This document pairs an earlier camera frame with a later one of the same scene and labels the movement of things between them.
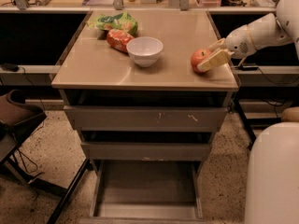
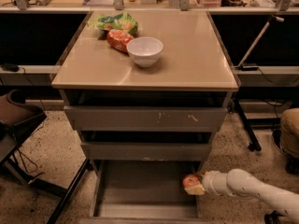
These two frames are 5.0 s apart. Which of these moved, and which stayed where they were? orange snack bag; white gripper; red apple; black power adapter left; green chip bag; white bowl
Moved: red apple; white gripper
Stayed: white bowl; black power adapter left; orange snack bag; green chip bag
